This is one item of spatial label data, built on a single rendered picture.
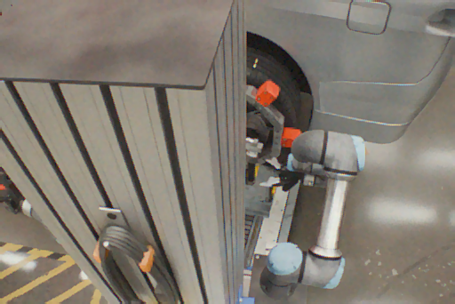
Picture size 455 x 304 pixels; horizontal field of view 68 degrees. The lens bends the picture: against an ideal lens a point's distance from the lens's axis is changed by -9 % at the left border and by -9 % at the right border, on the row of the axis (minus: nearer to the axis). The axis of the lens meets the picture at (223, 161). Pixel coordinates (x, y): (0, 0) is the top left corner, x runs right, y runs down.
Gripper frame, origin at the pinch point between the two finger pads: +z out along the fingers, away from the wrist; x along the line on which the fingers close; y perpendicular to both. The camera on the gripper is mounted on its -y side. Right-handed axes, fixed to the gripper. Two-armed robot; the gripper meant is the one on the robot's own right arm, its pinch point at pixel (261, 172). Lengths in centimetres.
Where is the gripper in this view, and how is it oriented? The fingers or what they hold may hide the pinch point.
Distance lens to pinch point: 174.8
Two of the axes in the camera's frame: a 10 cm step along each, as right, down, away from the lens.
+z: -9.7, -1.6, 1.8
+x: -2.4, 7.3, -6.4
